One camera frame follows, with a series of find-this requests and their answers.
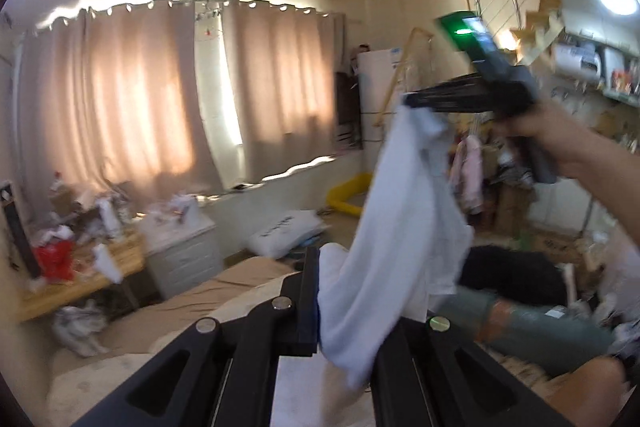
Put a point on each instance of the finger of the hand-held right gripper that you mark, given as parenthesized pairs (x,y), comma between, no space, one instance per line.
(460,103)
(465,87)

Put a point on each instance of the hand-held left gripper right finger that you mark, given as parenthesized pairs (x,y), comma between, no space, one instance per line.
(422,349)

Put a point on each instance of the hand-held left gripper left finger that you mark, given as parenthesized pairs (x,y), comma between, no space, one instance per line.
(311,302)

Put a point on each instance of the pale blue white t-shirt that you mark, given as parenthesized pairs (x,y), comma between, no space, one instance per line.
(400,227)

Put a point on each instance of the person's right forearm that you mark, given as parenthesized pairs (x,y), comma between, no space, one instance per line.
(600,177)

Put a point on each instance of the wooden clothes rack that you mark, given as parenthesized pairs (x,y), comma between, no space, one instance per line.
(400,72)

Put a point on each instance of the pink white hanging clothes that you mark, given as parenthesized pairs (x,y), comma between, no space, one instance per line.
(470,172)

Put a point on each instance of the person's right hand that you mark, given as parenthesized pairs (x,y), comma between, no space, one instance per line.
(537,124)

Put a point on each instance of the white pillow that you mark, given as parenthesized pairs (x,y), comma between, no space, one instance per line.
(285,232)

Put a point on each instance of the white fridge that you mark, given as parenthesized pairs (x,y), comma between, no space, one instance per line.
(380,87)

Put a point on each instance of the yellow inflatable tub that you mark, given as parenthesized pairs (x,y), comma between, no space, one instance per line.
(345,203)

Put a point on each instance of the dark cabinet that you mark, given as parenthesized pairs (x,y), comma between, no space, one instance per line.
(347,112)

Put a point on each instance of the teal padded headboard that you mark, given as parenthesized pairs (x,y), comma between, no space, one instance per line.
(540,332)

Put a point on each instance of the black cloth bundle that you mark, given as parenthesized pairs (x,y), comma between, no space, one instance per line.
(515,274)

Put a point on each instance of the white drawer cabinet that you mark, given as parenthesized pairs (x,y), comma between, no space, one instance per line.
(185,257)

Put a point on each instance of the round ceiling lamp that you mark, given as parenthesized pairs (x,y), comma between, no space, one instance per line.
(619,1)

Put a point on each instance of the person's bare leg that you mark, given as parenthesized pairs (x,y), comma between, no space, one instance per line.
(590,387)

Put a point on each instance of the beige curtain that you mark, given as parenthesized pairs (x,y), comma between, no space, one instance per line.
(115,107)
(280,92)

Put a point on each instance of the cream printed bed sheet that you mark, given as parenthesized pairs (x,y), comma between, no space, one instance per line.
(90,387)

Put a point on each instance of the wooden desk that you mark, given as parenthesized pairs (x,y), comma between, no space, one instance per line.
(65,296)

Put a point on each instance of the red plastic bag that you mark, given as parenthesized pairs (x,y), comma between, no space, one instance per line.
(52,262)

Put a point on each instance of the black speaker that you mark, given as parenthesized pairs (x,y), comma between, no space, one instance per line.
(17,232)

